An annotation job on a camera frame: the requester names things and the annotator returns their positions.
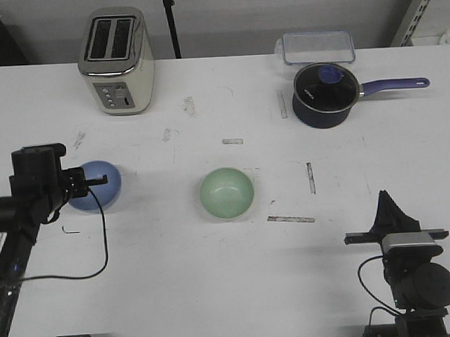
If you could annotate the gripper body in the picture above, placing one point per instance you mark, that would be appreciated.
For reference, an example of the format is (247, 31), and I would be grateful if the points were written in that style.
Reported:
(367, 238)
(74, 183)

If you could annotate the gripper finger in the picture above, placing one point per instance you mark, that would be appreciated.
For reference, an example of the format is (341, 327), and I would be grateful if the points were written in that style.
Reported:
(394, 218)
(97, 181)
(377, 225)

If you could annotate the blue bowl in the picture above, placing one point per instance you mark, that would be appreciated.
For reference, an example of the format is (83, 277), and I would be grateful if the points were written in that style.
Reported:
(106, 193)

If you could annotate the green bowl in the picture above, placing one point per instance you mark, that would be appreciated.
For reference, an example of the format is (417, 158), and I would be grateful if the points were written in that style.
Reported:
(226, 193)

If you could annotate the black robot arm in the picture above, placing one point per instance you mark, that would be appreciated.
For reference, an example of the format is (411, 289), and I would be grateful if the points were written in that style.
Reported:
(420, 287)
(40, 187)

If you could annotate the small black allen key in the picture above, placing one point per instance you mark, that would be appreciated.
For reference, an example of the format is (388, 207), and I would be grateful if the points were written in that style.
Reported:
(67, 231)

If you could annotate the cream two-slot toaster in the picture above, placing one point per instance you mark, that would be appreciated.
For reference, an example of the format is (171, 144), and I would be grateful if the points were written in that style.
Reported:
(116, 60)

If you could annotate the glass pot lid blue knob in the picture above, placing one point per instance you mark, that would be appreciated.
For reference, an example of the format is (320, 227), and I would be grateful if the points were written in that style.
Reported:
(326, 87)

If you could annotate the clear plastic food container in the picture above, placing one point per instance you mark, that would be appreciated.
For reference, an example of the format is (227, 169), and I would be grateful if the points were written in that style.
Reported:
(303, 48)

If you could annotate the black tripod pole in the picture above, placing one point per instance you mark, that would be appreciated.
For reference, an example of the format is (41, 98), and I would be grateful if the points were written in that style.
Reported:
(168, 4)

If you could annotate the white slotted shelf upright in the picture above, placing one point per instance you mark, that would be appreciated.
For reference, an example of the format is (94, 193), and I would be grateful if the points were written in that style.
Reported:
(425, 22)

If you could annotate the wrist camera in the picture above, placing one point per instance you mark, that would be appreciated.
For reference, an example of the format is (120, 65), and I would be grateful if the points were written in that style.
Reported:
(416, 248)

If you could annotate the blue saucepan with handle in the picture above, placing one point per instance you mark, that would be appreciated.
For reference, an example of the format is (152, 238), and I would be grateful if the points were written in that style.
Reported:
(321, 120)

